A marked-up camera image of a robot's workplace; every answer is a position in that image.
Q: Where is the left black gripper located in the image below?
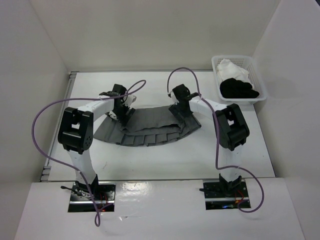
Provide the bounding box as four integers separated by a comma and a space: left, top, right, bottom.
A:
105, 101, 135, 126

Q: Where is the grey pleated skirt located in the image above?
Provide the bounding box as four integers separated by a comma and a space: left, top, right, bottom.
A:
93, 106, 201, 147

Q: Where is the black skirt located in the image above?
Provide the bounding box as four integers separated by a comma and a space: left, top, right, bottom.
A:
219, 78, 260, 99

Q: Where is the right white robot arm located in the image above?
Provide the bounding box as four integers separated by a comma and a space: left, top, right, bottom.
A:
168, 84, 250, 197

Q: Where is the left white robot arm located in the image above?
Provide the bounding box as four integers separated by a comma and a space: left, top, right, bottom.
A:
57, 84, 136, 200

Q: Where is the white folded cloth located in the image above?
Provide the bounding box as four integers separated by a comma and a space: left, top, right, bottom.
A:
216, 59, 255, 89

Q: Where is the white plastic basket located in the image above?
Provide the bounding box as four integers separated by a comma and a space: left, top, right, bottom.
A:
211, 55, 267, 104

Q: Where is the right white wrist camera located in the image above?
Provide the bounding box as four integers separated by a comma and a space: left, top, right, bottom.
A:
168, 91, 179, 104

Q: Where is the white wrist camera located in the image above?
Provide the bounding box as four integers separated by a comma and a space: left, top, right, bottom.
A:
168, 91, 179, 104
123, 94, 137, 107

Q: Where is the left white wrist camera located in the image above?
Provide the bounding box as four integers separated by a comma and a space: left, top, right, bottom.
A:
123, 94, 137, 107

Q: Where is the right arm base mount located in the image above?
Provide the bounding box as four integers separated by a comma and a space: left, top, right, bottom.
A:
199, 179, 251, 210

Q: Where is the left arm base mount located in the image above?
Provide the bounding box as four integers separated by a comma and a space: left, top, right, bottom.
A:
60, 182, 116, 213

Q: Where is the aluminium table edge rail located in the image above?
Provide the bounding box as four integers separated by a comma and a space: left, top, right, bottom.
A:
39, 71, 78, 182

